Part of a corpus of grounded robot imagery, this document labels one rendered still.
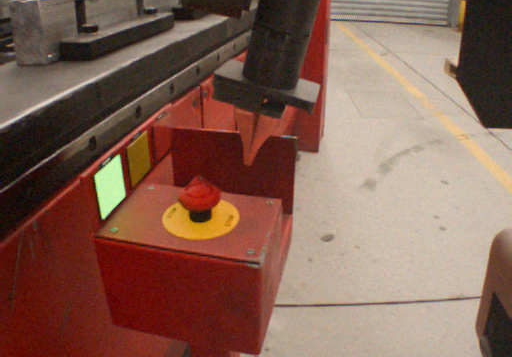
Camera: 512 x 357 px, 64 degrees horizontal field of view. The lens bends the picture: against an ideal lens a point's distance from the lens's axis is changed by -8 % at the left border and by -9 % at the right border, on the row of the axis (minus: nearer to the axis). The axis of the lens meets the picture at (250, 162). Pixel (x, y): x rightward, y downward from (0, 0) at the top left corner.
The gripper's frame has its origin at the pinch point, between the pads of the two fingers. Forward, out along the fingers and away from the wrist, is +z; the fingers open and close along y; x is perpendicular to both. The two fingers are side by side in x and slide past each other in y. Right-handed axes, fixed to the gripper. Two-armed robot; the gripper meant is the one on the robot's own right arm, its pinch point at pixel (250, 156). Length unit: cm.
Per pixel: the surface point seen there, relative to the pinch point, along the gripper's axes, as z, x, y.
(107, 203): 2.6, 12.4, 10.5
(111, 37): -3.6, -17.5, 26.9
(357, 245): 74, -98, -38
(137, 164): 1.7, 5.7, 10.6
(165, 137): 1.8, -1.8, 10.5
